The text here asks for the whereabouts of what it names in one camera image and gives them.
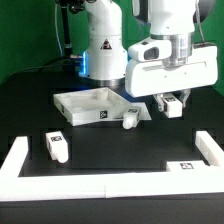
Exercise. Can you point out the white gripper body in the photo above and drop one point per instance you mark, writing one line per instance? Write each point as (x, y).
(151, 78)

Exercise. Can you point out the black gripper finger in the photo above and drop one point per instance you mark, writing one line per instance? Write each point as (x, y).
(160, 102)
(184, 96)

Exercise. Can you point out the white square tabletop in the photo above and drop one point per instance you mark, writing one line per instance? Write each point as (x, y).
(89, 106)

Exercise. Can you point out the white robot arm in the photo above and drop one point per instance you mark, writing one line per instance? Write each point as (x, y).
(165, 62)

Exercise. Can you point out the white sheet with tags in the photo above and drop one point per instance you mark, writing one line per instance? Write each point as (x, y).
(144, 113)

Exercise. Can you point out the white U-shaped obstacle fence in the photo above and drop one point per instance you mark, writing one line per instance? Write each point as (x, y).
(208, 179)

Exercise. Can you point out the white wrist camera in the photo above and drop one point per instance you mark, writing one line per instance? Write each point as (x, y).
(150, 49)

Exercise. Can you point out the black camera stand pole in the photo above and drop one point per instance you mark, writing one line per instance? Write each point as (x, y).
(73, 6)

